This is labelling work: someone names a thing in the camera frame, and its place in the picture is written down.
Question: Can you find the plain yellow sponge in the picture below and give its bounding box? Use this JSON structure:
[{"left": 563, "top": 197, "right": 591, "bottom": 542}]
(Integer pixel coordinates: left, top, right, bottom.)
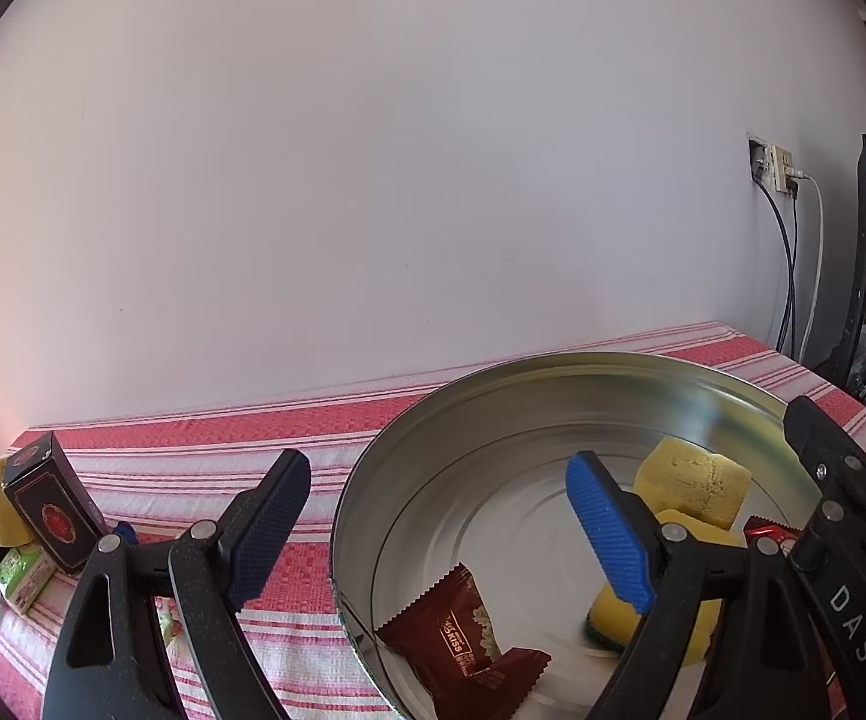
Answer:
[{"left": 633, "top": 437, "right": 752, "bottom": 530}]

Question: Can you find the green yellow scrub sponge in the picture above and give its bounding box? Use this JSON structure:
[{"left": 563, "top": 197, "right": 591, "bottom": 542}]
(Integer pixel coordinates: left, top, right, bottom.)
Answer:
[{"left": 584, "top": 509, "right": 742, "bottom": 668}]

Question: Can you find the black power cable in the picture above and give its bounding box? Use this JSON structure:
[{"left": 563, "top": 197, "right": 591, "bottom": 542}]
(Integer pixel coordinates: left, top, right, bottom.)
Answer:
[{"left": 753, "top": 177, "right": 801, "bottom": 355}]

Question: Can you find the white green snack packet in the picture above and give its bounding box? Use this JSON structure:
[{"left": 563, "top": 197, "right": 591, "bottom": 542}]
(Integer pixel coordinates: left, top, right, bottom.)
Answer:
[{"left": 154, "top": 596, "right": 182, "bottom": 647}]

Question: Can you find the striped red white tablecloth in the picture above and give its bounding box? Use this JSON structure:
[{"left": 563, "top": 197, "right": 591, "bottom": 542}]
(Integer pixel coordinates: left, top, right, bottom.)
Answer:
[{"left": 0, "top": 322, "right": 866, "bottom": 718}]

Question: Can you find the blue knitted sock ball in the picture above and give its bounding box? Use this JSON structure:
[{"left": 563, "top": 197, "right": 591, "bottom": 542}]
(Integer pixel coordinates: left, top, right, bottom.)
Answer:
[{"left": 112, "top": 522, "right": 140, "bottom": 546}]

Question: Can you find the white wall socket adapter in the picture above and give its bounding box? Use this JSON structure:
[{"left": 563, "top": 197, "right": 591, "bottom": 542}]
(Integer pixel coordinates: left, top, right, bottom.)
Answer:
[{"left": 747, "top": 135, "right": 804, "bottom": 195}]

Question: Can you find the round metal cookie tin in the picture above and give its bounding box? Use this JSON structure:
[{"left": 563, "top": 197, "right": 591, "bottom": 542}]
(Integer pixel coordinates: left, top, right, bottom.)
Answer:
[{"left": 330, "top": 353, "right": 819, "bottom": 718}]

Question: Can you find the black red carton box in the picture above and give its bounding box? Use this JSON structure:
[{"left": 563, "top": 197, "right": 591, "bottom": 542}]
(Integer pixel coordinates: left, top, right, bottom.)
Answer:
[{"left": 3, "top": 433, "right": 109, "bottom": 574}]

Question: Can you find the green tissue pack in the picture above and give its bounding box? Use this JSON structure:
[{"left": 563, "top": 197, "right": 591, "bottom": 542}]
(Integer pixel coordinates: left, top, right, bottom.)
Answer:
[{"left": 0, "top": 541, "right": 57, "bottom": 614}]

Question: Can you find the dark red snack packet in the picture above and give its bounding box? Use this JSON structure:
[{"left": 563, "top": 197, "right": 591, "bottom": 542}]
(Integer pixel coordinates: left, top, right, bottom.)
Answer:
[{"left": 377, "top": 564, "right": 552, "bottom": 720}]

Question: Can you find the white power cable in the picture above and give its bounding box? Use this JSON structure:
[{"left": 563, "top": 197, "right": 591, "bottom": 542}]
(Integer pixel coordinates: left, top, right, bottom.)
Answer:
[{"left": 795, "top": 172, "right": 828, "bottom": 366}]

